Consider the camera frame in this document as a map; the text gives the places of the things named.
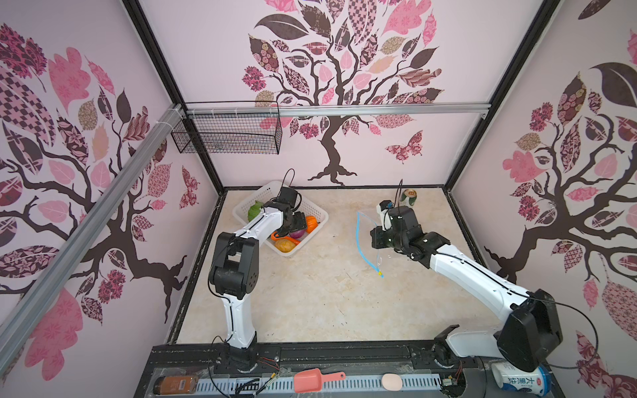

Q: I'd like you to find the silver aluminium rail left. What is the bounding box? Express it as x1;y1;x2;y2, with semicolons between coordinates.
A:
1;104;184;371

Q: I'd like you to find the silver aluminium rail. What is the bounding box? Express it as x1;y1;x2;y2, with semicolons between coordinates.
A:
187;102;491;118
1;104;184;371

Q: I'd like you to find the white plastic perforated basket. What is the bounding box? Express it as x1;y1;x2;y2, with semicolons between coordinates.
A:
232;181;328;257

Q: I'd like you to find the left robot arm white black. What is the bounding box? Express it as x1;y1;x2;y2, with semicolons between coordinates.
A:
208;186;307;351

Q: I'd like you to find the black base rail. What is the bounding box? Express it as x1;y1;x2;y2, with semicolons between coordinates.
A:
134;338;488;397

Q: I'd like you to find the yellow brown potato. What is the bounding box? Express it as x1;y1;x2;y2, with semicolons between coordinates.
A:
275;239;296;253

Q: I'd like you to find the beige oval sponge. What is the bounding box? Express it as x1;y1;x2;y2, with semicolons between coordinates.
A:
381;373;403;391

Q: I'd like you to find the black wire wall basket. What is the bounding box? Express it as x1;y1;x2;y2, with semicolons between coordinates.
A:
171;99;283;155

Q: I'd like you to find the green beverage can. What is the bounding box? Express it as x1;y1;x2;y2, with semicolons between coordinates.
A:
400;189;417;208

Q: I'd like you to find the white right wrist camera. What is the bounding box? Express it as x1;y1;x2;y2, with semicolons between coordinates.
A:
377;200;394;231

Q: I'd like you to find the white cable tray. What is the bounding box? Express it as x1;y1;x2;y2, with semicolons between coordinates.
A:
194;374;442;397

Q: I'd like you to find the orange bell pepper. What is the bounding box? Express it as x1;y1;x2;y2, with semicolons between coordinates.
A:
305;216;319;234

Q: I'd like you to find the orange carrot with leaves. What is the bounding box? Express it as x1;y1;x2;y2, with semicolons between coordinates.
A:
270;232;300;245

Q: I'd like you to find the clear zip top bag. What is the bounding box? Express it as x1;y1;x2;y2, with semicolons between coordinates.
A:
354;210;398;279

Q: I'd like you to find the pink plastic scoop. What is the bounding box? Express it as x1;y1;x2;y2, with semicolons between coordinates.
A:
293;368;347;394

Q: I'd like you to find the green napa cabbage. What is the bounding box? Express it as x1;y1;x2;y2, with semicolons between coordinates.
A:
247;201;264;222

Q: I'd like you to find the white yogurt bottle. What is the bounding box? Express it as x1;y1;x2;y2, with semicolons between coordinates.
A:
491;362;551;397

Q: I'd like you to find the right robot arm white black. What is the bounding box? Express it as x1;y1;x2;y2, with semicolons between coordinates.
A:
370;200;563;372

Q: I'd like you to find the silver aluminium rail back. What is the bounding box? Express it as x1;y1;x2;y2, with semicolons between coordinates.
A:
187;102;491;118

